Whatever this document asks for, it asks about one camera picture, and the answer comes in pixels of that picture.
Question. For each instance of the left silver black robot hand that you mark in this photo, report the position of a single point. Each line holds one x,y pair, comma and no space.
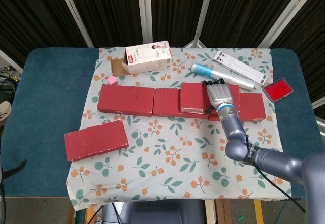
15,168

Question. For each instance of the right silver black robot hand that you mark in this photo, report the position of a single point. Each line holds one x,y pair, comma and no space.
220,94

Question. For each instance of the red brick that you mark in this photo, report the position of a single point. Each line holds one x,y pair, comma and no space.
191,95
96,141
254,107
166,102
125,99

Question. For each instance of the small pink cube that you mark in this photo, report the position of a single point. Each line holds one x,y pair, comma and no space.
112,80

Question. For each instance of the blue and clear film roll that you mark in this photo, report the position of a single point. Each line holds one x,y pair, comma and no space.
203,69

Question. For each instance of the slim white long box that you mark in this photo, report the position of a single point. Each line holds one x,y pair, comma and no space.
243,65
240,69

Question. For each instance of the red ink pad case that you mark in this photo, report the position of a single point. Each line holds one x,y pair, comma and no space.
278,90

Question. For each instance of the beige shoe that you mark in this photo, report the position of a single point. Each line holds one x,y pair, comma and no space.
4,111

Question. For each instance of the white product carton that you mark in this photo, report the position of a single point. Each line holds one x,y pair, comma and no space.
149,61

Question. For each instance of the blue felt table cover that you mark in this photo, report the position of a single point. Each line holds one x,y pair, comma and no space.
50,94

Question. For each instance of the floral print tablecloth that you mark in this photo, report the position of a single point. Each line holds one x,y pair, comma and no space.
162,158

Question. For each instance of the brown cardboard piece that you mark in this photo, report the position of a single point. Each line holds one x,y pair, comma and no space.
116,67

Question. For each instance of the brown cardboard carton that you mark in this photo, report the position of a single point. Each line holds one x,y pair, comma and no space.
223,211

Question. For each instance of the grey-blue robot torso base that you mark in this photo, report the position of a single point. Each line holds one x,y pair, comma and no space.
157,212

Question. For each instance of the dark pleated curtain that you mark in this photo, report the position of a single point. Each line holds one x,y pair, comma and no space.
114,10

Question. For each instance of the white metal frame pole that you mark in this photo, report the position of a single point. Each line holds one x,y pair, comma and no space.
205,10
144,10
286,13
75,15

